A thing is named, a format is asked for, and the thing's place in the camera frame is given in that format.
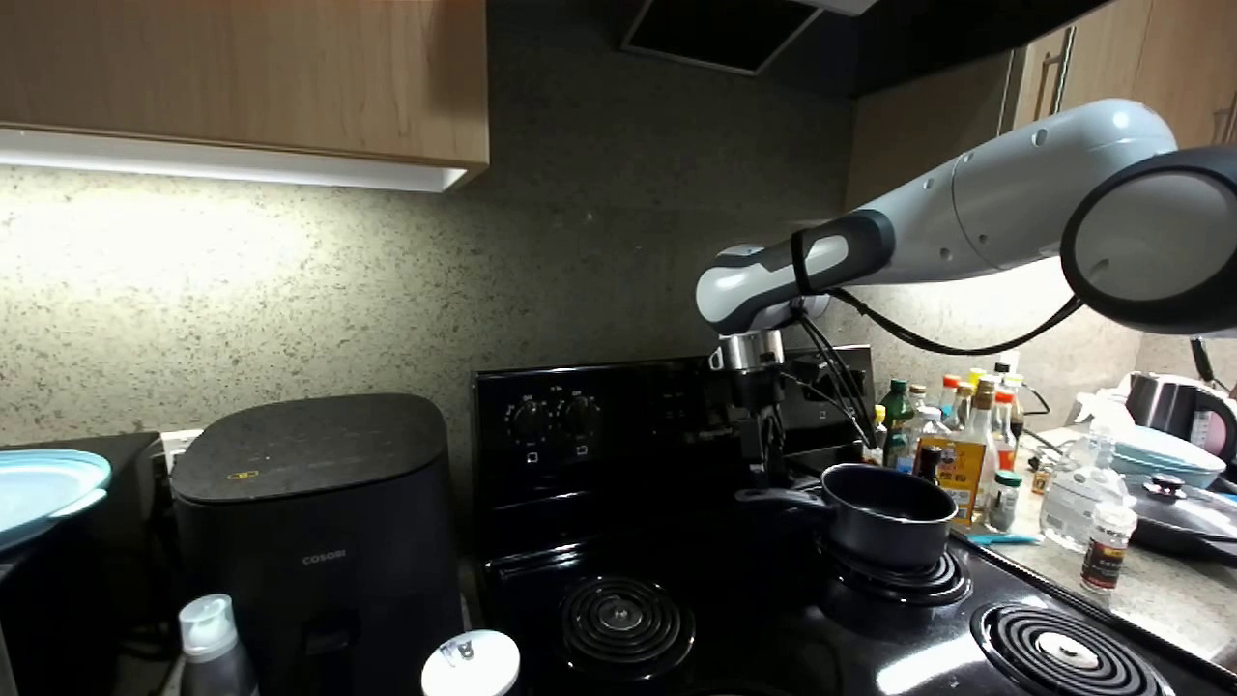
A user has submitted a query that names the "small dark jar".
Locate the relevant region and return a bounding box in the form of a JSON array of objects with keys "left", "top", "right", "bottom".
[{"left": 986, "top": 467, "right": 1030, "bottom": 533}]

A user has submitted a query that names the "red capped bottle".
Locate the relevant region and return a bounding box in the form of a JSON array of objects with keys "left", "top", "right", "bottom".
[{"left": 936, "top": 370, "right": 966, "bottom": 431}]

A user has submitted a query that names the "white plastic bag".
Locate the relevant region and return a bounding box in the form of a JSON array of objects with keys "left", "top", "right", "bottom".
[{"left": 1062, "top": 378, "right": 1136, "bottom": 437}]

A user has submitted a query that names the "black kitchen appliance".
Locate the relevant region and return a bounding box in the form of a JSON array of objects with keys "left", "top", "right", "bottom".
[{"left": 1120, "top": 369, "right": 1237, "bottom": 472}]

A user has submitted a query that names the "wooden wall cabinet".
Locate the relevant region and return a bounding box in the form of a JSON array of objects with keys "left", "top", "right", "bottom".
[{"left": 0, "top": 0, "right": 497, "bottom": 169}]

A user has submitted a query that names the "dark pan lid with knob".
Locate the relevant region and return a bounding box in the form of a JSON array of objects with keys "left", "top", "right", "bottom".
[{"left": 1129, "top": 467, "right": 1237, "bottom": 562}]

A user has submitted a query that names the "under cabinet light strip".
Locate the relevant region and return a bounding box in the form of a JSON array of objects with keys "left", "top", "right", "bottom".
[{"left": 0, "top": 124, "right": 473, "bottom": 199}]

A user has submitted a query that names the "black utensil handle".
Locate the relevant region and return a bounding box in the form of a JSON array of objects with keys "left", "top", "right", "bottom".
[{"left": 1186, "top": 338, "right": 1231, "bottom": 391}]

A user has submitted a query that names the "black range hood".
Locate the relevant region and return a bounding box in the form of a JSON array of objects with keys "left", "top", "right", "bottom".
[{"left": 615, "top": 0, "right": 1115, "bottom": 102}]

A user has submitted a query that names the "small coil burner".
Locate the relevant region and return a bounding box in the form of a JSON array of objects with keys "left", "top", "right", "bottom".
[
  {"left": 824, "top": 546, "right": 973, "bottom": 610},
  {"left": 552, "top": 573, "right": 702, "bottom": 685}
]

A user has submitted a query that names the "dark grey pot with handle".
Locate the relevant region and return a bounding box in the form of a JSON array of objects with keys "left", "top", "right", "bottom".
[{"left": 732, "top": 462, "right": 964, "bottom": 578}]

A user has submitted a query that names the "large coil burner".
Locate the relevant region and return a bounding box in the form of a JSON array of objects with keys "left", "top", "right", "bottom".
[{"left": 966, "top": 595, "right": 1180, "bottom": 696}]

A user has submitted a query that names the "stack of blue plates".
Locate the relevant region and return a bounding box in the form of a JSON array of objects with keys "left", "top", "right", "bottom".
[{"left": 1104, "top": 423, "right": 1231, "bottom": 495}]

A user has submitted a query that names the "wooden cabinet with handles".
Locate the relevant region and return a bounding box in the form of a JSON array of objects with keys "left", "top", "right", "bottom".
[{"left": 1011, "top": 0, "right": 1237, "bottom": 151}]

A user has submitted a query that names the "metal cabinet handle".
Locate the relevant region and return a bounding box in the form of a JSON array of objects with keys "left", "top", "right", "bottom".
[{"left": 1037, "top": 24, "right": 1080, "bottom": 119}]

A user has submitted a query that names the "light blue plate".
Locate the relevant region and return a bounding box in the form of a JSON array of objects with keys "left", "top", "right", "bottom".
[{"left": 0, "top": 444, "right": 115, "bottom": 538}]

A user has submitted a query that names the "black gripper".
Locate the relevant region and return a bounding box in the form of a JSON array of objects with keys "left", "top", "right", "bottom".
[{"left": 739, "top": 365, "right": 812, "bottom": 495}]

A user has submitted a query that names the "yellow labelled oil bottle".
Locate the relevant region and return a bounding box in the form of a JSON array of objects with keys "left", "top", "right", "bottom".
[{"left": 930, "top": 391, "right": 999, "bottom": 533}]

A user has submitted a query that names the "white wall outlet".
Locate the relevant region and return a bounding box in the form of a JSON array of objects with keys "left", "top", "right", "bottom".
[{"left": 156, "top": 426, "right": 208, "bottom": 472}]

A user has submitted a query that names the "black air fryer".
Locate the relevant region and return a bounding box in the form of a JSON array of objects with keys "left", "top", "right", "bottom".
[{"left": 169, "top": 391, "right": 467, "bottom": 696}]

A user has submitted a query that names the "green glass bottle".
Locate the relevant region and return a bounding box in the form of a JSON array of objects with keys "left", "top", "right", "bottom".
[{"left": 883, "top": 378, "right": 917, "bottom": 472}]

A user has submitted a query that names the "translucent capped grey bottle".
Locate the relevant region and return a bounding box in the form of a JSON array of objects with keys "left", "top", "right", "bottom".
[{"left": 169, "top": 592, "right": 263, "bottom": 696}]

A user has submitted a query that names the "white capped spice jar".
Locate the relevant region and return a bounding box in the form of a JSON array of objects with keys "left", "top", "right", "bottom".
[{"left": 1080, "top": 495, "right": 1141, "bottom": 595}]

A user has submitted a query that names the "black electric stove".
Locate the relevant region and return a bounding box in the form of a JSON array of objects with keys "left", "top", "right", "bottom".
[{"left": 467, "top": 346, "right": 1237, "bottom": 696}]

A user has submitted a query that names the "red labelled sauce bottle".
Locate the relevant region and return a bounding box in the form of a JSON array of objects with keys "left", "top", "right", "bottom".
[{"left": 986, "top": 348, "right": 1024, "bottom": 479}]

